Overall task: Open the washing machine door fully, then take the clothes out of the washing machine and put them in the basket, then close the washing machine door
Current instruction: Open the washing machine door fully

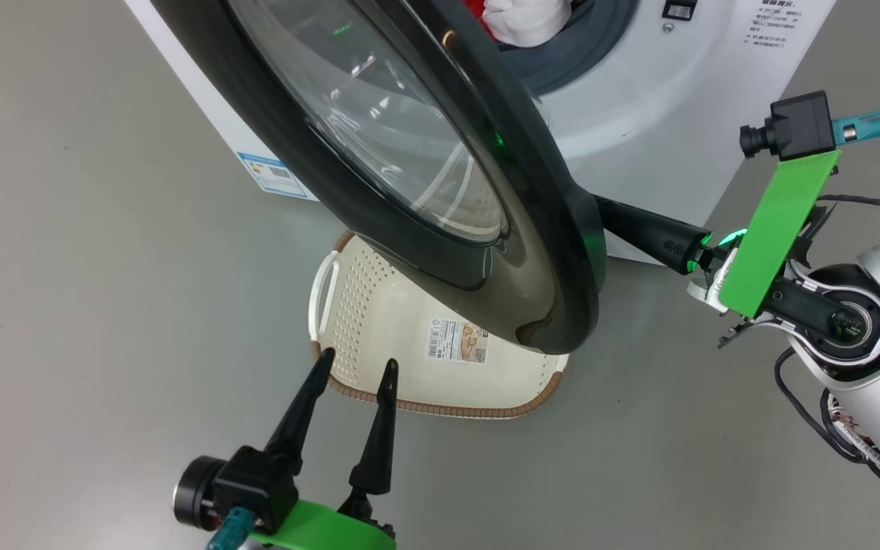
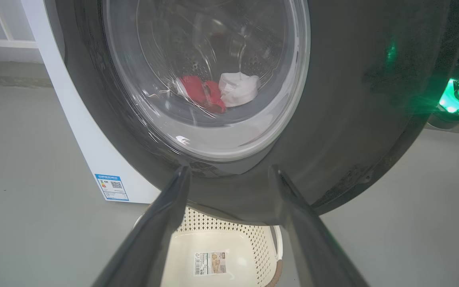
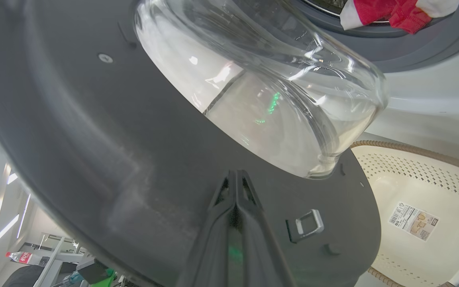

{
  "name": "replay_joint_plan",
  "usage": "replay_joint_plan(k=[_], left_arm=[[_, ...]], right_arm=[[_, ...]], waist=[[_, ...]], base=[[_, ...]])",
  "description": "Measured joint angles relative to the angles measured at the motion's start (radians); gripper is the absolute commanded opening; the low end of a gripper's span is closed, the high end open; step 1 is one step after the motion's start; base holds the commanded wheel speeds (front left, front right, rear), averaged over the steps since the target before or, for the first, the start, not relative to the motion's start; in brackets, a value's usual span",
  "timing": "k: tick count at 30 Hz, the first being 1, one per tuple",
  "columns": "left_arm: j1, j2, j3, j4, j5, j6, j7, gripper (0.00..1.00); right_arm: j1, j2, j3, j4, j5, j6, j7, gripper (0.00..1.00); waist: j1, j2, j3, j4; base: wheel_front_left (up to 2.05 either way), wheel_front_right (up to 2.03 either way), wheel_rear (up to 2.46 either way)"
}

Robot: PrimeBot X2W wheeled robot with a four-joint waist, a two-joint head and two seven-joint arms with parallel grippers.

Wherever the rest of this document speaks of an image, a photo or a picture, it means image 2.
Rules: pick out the dark grey glass washer door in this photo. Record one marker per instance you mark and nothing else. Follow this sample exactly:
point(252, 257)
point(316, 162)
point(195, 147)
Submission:
point(345, 119)

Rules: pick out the white window railing frame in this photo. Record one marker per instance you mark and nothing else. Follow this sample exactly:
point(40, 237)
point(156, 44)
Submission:
point(6, 43)

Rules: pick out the blue energy label sticker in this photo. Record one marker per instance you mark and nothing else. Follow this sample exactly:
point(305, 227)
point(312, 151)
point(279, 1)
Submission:
point(112, 187)

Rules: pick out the cream perforated laundry basket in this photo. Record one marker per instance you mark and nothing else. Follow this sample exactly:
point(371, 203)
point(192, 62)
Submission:
point(217, 239)

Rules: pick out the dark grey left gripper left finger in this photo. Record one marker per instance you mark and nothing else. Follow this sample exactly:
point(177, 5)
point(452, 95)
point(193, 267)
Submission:
point(153, 239)

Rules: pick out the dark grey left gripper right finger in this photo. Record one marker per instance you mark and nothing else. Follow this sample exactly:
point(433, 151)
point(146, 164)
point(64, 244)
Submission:
point(313, 247)

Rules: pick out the basket product label sticker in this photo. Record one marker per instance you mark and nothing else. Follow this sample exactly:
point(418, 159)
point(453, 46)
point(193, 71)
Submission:
point(210, 263)

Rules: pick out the red and white garment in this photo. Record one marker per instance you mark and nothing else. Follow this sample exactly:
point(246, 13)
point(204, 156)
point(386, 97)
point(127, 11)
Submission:
point(207, 93)

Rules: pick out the white front-load washing machine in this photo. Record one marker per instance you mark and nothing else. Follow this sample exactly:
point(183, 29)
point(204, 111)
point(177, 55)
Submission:
point(74, 119)

